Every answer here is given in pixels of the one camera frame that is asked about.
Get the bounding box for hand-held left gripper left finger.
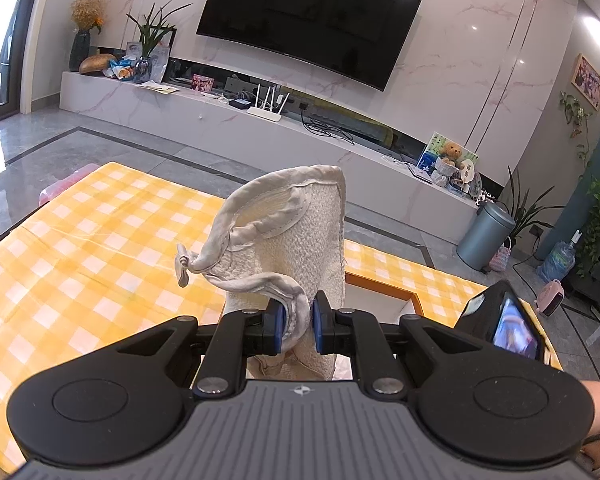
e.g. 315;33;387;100
107;300;287;396

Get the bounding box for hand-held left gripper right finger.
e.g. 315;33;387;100
313;291;488;396

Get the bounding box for orange storage box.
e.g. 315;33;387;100
344;266;565;373

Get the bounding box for white drawstring cloth pouch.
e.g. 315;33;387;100
174;164;349;382

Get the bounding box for pink woven bag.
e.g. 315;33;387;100
489;239;512;274

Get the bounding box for pink heater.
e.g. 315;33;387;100
534;279;566;317

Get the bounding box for grey-blue trash can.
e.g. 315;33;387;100
456;201;516;274

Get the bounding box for blue water jug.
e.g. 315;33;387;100
537;230;577;284

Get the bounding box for long-leaved potted plant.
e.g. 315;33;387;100
505;166;567;252

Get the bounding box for dark cabinet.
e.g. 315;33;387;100
562;240;600;322

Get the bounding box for white round sign ornament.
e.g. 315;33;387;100
459;156;479;187

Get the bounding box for teddy bear bouquet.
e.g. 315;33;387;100
432;142;464;189

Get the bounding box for green white picture card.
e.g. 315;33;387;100
416;131;481;182

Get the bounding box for yellow checkered tablecloth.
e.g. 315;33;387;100
0;161;564;472

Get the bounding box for white router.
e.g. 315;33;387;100
246;84;287;124

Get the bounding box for hanging vine plant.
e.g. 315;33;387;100
559;91;594;182

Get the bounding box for white marble television console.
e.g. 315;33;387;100
60;70;482;234

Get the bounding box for pink plastic stool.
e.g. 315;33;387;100
39;164;100;207

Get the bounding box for yellowish papers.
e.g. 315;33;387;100
137;80;181;96

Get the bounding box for green plant in glass vase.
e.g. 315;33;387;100
126;2;194;84

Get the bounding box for framed portrait picture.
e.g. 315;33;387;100
125;27;177;84

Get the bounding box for blue snack packets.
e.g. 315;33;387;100
105;57;137;81

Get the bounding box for brown loaf-shaped ornament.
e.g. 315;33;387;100
79;53;117;75

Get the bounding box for dark vase with dried flowers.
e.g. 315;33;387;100
69;0;109;74

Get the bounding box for black cables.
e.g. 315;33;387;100
299;104;357;145

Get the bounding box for framed wall picture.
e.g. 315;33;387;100
571;53;600;110

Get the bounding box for black wall television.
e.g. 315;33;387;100
196;0;425;93

